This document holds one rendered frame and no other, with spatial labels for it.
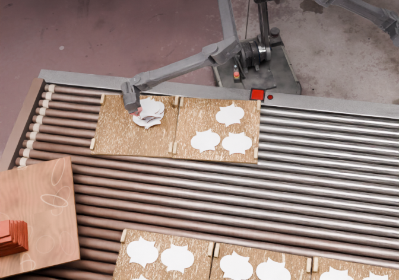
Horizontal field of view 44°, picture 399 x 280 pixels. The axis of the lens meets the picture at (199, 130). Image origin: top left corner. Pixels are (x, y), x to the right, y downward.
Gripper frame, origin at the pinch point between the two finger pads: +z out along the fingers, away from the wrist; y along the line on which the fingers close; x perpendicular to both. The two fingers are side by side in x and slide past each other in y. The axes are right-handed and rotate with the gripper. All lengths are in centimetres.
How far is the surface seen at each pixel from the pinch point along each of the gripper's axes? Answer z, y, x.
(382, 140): 15, 52, 107
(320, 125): 15, 34, 83
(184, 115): 12.5, 4.6, 22.2
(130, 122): 12.3, -1.5, -4.9
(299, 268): 12, 95, 44
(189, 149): 12.3, 24.2, 18.3
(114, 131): 12.2, 1.0, -13.7
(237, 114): 12, 15, 47
